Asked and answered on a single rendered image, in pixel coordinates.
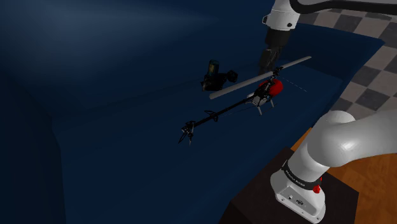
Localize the red toy helicopter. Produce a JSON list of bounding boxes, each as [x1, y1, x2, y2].
[[178, 55, 312, 146]]

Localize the black toy robot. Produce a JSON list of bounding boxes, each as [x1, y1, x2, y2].
[[200, 59, 239, 92]]

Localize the dark robot stand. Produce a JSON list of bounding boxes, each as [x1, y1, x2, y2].
[[218, 146, 360, 224]]

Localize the dark blue sofa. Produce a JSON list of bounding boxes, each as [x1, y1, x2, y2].
[[0, 0, 386, 224]]

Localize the orange wooden floor mat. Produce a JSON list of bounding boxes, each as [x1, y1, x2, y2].
[[290, 127, 397, 224]]

